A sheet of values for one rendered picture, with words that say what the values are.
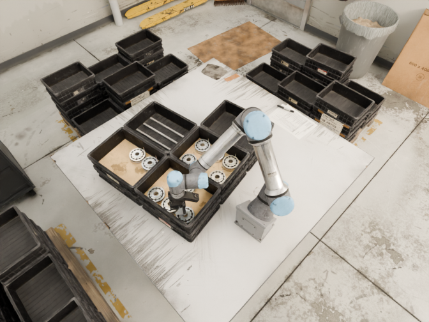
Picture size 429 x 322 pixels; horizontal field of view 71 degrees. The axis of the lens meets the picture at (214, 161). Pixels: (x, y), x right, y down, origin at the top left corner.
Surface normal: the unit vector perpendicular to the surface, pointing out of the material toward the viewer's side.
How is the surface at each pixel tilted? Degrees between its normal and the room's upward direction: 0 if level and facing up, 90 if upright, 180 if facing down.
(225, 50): 0
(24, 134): 0
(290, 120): 0
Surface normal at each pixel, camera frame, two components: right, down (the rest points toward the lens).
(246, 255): -0.01, -0.58
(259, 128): 0.01, 0.24
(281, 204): 0.10, 0.47
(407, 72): -0.69, 0.41
